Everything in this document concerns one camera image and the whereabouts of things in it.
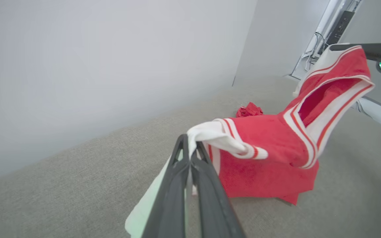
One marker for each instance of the slanted metal support pole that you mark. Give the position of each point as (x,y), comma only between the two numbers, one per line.
(328,13)

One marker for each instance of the black power strip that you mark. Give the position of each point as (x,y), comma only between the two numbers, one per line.
(340,28)

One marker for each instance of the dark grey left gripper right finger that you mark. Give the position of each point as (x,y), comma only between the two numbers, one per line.
(213,211)

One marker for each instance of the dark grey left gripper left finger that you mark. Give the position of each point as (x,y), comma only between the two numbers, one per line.
(174,205)

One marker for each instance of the red and white jersey garment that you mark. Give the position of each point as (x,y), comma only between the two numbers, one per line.
(263,148)

